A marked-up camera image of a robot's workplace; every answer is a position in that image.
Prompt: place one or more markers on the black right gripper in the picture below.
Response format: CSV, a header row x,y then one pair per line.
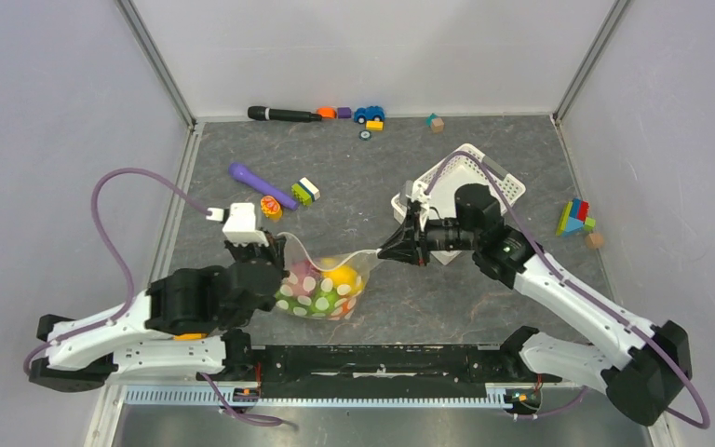
x,y
408,244

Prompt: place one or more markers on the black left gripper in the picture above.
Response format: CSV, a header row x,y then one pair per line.
x,y
276,248

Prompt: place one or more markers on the purple toy onion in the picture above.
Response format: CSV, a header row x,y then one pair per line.
x,y
303,279

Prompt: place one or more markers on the green toy grapes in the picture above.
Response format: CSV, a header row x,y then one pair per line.
x,y
289,304

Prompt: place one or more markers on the clear zip top bag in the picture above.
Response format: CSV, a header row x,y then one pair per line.
x,y
364,261

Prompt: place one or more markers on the yellow toy mango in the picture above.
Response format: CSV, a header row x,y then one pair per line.
x,y
346,280

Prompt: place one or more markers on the green toy lettuce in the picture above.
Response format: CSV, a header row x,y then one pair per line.
x,y
323,303

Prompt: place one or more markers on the orange toy pumpkin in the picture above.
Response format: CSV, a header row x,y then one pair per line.
x,y
344,308

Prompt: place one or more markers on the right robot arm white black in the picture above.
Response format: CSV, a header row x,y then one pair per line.
x,y
639,366

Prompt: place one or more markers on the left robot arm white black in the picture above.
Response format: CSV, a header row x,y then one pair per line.
x,y
174,329

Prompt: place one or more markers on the yellow butterfly toy piece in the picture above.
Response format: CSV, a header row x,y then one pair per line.
x,y
271,208

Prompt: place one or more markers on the green blue white brick stack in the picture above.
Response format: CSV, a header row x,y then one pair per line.
x,y
305,191

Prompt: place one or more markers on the purple toy microphone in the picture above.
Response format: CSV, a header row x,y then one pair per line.
x,y
243,174

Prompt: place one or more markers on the small round toy wheel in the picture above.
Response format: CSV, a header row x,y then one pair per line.
x,y
365,134

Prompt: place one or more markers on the yellow toy brick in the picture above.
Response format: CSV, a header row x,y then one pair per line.
x,y
374,125

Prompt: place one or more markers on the wooden toy cube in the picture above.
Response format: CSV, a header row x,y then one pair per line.
x,y
436,125

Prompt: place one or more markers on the blue toy car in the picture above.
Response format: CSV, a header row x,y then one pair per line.
x,y
362,115

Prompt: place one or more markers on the purple toy block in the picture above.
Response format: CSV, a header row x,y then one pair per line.
x,y
344,112

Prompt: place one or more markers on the orange toy piece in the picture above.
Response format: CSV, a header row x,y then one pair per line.
x,y
327,112

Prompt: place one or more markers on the multicolour block stack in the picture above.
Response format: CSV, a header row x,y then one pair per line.
x,y
575,218

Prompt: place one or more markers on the black microphone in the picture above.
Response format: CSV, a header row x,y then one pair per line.
x,y
264,113

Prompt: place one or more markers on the light wooden cube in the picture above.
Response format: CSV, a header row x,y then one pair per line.
x,y
594,240

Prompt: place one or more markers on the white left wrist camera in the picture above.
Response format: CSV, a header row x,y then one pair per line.
x,y
241,224

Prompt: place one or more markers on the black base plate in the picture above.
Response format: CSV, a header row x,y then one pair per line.
x,y
375,371

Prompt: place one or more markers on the white slotted cable duct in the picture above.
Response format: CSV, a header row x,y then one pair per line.
x,y
248,397

